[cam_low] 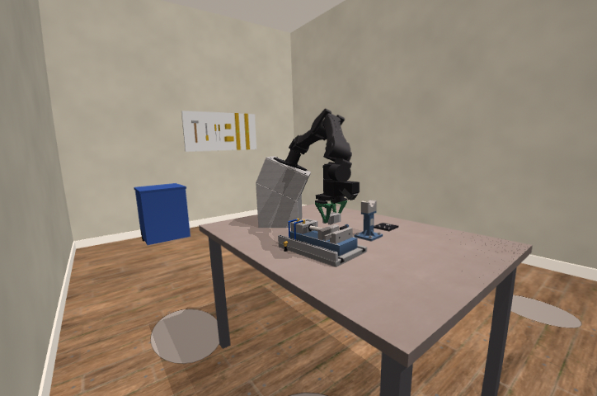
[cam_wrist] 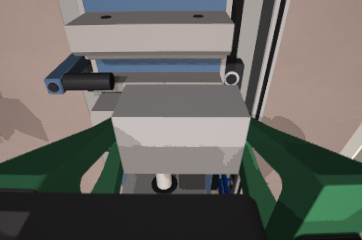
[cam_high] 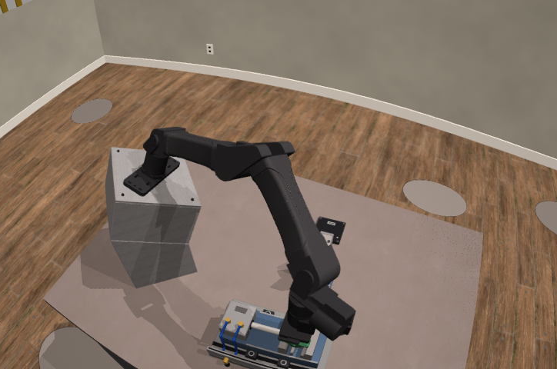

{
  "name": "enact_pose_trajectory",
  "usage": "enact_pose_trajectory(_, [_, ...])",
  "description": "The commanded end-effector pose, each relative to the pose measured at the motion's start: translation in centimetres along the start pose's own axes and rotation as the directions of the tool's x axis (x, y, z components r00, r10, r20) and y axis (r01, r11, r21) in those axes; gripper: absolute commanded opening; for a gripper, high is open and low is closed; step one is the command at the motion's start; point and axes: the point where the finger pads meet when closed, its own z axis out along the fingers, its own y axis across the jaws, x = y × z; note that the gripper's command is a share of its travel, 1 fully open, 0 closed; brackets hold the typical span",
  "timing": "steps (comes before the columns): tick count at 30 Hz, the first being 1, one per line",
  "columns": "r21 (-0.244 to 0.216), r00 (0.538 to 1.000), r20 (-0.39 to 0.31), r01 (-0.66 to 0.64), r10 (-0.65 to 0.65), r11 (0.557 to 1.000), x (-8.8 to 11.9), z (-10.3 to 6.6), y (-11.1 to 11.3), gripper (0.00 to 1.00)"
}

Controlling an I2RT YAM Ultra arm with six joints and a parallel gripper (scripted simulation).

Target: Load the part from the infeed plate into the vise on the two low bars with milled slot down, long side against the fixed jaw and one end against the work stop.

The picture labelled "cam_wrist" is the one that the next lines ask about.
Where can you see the grey metal block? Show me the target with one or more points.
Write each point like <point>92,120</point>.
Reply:
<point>181,128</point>

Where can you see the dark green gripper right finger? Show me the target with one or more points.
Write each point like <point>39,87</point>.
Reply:
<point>321,189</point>

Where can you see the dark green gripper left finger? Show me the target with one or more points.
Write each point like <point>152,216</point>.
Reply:
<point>59,166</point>

